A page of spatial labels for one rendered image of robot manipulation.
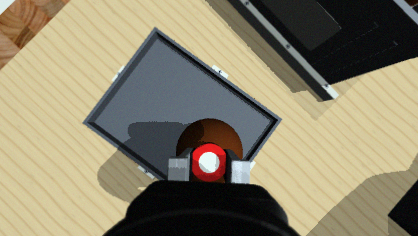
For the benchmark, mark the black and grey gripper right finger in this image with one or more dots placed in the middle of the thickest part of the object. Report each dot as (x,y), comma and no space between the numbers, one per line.
(236,170)

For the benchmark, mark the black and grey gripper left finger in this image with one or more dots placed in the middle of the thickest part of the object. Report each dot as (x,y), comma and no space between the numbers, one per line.
(179,166)

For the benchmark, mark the grey bottle crate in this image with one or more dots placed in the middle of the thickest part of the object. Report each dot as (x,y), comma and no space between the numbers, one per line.
(342,39)

